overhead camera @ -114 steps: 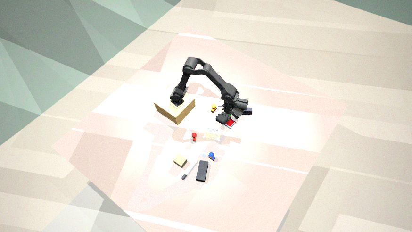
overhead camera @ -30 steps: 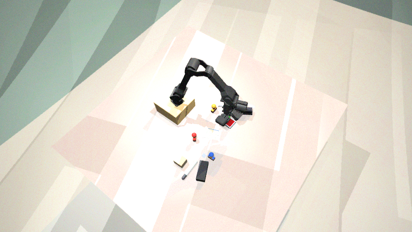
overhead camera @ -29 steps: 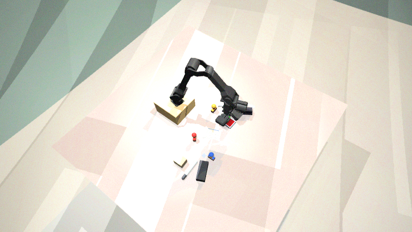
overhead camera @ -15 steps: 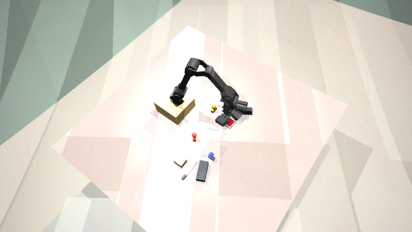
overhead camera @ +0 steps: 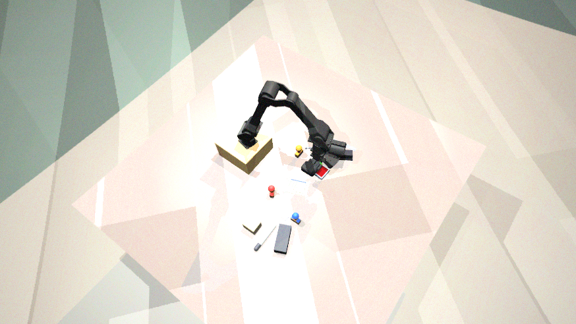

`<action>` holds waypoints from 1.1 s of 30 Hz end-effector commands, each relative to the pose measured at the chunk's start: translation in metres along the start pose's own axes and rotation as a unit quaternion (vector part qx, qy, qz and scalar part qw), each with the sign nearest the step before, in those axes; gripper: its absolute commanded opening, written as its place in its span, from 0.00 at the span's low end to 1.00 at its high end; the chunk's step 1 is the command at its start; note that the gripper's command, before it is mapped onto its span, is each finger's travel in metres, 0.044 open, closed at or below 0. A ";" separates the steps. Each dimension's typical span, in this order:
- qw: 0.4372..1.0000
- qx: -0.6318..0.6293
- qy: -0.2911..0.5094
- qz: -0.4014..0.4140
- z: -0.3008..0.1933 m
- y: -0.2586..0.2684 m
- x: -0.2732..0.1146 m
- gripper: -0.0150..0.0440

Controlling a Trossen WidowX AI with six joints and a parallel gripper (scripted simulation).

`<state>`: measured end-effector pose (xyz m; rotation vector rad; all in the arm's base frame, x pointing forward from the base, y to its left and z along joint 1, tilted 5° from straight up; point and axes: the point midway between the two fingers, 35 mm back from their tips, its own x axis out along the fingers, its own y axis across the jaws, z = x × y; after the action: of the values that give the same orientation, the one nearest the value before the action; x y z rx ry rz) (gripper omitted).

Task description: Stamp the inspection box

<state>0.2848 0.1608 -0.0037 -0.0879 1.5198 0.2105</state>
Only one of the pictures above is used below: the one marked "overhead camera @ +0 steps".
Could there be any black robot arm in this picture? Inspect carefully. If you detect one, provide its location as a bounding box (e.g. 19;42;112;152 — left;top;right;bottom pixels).
237;80;347;169

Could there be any wooden stamp with yellow ball handle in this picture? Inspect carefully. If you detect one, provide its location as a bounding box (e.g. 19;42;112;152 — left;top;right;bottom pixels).
295;145;303;158

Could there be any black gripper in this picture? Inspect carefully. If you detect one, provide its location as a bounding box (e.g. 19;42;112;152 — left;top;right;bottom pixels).
301;148;327;176

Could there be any white inspection card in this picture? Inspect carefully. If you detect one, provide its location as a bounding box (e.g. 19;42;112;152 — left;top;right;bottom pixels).
283;176;311;197

